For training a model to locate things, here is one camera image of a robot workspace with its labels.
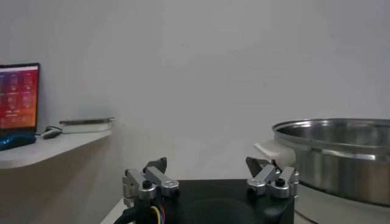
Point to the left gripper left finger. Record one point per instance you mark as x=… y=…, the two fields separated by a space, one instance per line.
x=158 y=179

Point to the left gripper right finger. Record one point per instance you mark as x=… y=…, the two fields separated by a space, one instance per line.
x=268 y=175

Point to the stainless steel steamer basket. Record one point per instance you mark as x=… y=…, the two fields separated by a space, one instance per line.
x=341 y=170

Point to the white electric cooker base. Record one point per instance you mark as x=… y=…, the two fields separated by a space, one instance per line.
x=335 y=213

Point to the flat white box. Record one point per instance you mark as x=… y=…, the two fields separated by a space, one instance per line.
x=85 y=128

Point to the flat black device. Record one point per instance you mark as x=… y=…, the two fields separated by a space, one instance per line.
x=86 y=121

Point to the white side desk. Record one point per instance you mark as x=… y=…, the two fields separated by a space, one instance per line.
x=45 y=149

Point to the blue computer mouse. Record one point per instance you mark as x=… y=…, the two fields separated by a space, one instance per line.
x=16 y=141

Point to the laptop with red screen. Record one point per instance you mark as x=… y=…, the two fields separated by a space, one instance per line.
x=18 y=97

